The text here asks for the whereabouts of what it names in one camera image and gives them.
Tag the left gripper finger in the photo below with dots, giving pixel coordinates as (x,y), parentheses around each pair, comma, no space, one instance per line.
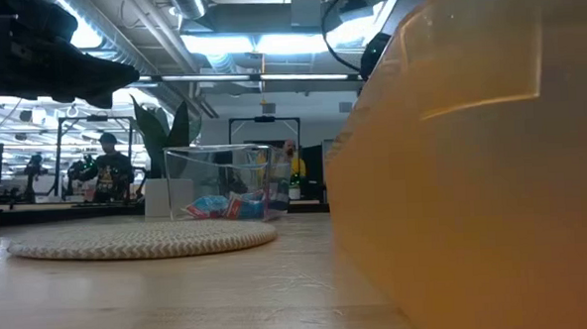
(92,100)
(96,69)

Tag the background black robot arm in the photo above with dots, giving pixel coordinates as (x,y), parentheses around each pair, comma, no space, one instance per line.
(80,171)
(33,171)

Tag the person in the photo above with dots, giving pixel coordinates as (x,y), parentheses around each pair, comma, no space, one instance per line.
(297,166)
(110,175)

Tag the green leafy plant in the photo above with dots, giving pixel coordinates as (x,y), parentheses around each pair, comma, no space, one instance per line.
(163,135)

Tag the long ceiling light strip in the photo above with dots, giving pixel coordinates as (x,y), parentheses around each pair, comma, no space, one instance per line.
(205,78)

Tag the white plant pot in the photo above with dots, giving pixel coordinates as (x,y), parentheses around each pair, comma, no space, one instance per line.
(158,197)

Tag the clear plastic bin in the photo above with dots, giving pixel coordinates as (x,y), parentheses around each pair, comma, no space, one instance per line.
(214,173)

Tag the round woven mat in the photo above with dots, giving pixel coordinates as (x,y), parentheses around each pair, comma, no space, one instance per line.
(143,239)

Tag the grey ceiling unit box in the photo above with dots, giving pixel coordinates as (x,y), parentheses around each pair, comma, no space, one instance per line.
(307,12)

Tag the white green bottle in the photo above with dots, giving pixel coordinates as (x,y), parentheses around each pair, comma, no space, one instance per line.
(294,191)

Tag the black cabinet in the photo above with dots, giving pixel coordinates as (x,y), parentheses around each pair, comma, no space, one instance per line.
(314,173)

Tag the orange plastic bin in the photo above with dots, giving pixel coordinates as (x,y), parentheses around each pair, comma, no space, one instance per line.
(474,201)

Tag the black background rig frame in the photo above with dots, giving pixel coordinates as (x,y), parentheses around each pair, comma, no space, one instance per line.
(264,119)
(59,155)

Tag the silver ventilation duct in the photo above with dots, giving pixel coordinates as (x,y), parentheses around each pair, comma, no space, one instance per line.
(187,3)

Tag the black aluminium table frame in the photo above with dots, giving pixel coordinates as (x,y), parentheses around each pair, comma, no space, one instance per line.
(52,214)

